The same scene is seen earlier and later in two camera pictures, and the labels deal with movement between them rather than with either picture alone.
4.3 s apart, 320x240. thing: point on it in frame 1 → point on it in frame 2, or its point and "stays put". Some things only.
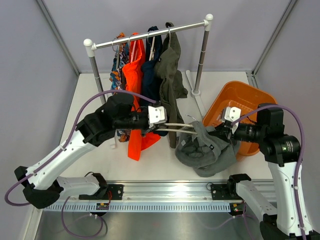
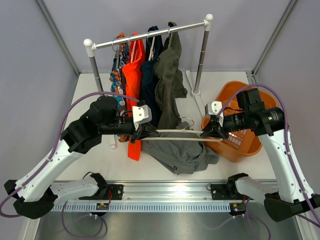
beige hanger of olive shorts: [169, 37] stays put
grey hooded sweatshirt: [206, 155] → [181, 157]
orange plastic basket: [240, 95] stays put
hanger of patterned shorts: [117, 52] stays put
